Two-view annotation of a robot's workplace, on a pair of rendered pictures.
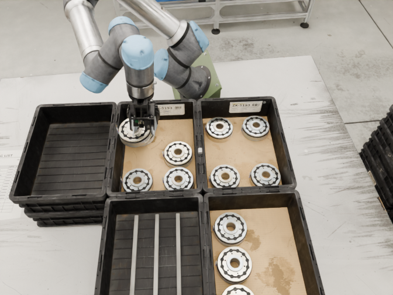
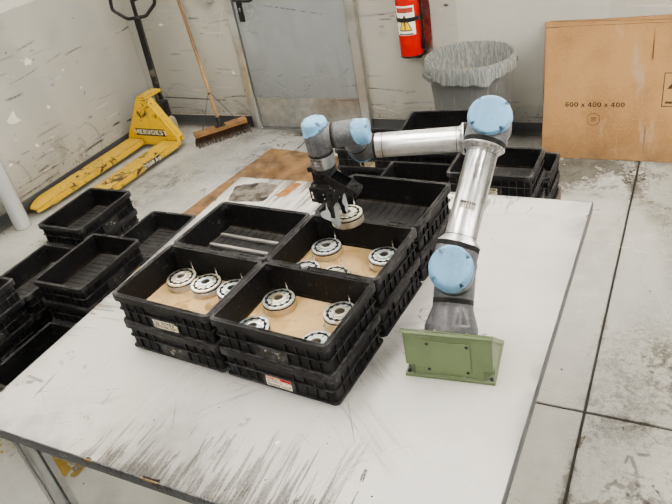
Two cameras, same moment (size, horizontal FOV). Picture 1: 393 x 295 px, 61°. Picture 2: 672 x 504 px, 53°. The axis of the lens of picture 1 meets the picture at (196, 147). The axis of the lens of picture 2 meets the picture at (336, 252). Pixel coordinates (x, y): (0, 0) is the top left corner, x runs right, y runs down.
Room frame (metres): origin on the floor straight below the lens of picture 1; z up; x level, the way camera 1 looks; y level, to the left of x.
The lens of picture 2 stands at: (1.77, -1.30, 2.06)
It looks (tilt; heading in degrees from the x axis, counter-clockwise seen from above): 32 degrees down; 128
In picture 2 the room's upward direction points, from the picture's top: 11 degrees counter-clockwise
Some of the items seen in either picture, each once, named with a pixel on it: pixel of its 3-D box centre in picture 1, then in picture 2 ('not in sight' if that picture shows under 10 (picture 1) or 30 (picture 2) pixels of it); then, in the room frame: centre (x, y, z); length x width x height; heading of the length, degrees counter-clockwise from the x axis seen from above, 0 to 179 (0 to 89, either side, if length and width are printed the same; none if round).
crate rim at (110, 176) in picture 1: (156, 144); (342, 247); (0.67, 0.14, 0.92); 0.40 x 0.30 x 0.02; 3
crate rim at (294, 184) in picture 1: (242, 141); (292, 303); (0.68, -0.16, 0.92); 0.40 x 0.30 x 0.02; 3
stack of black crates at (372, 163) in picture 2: not in sight; (379, 166); (-0.16, 1.72, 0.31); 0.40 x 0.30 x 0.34; 7
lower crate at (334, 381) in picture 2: not in sight; (303, 344); (0.68, -0.16, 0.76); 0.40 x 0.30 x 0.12; 3
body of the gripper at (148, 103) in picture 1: (141, 107); (325, 182); (0.64, 0.16, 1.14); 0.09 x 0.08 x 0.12; 3
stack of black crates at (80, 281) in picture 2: not in sight; (104, 299); (-0.73, 0.10, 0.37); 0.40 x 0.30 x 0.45; 96
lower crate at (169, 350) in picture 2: not in sight; (201, 318); (0.29, -0.18, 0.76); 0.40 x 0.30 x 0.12; 3
